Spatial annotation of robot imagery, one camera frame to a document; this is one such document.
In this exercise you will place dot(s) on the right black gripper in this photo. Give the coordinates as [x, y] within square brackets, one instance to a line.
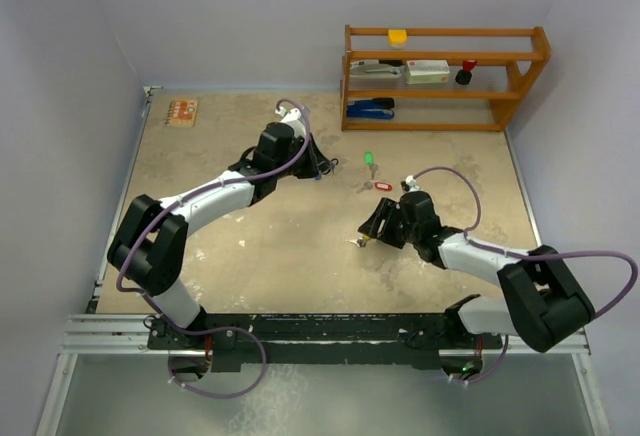
[387, 209]

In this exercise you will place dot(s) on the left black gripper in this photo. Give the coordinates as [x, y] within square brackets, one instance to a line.
[316, 164]

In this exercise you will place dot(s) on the black s-shaped carabiner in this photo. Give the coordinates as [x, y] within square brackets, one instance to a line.
[328, 166]

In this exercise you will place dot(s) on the yellow tagged key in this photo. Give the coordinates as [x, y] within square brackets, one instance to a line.
[360, 242]

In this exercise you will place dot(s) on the green tagged key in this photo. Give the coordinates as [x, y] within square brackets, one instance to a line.
[369, 161]

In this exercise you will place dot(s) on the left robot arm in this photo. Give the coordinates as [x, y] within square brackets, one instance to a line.
[150, 242]

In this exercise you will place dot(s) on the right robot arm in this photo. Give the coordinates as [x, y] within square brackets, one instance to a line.
[542, 303]

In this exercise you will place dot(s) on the red tagged key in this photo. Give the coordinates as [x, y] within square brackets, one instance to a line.
[380, 186]

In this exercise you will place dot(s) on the orange spiral notepad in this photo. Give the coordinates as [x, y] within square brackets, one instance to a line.
[182, 113]

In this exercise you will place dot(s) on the blue black stapler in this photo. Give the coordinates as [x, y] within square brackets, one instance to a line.
[381, 108]

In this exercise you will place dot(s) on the white grey stapler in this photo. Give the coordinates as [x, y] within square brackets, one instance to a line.
[376, 69]

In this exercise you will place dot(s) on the white red box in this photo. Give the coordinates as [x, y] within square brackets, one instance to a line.
[426, 71]

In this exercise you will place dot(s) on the red black stamp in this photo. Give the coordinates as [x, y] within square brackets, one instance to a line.
[464, 74]

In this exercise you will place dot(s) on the yellow lidded container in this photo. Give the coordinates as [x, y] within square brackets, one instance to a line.
[397, 38]

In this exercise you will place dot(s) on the wooden shelf rack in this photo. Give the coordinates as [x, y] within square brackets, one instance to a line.
[509, 62]

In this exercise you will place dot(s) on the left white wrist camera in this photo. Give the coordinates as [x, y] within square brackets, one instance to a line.
[293, 118]

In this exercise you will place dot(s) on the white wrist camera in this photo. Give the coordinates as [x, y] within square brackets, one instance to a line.
[293, 118]
[409, 184]

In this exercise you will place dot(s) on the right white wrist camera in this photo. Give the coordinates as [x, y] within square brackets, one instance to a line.
[409, 184]

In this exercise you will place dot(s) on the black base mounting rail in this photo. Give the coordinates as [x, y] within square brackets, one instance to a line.
[418, 340]

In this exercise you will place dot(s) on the aluminium frame rail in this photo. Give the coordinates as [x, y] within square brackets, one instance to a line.
[105, 334]

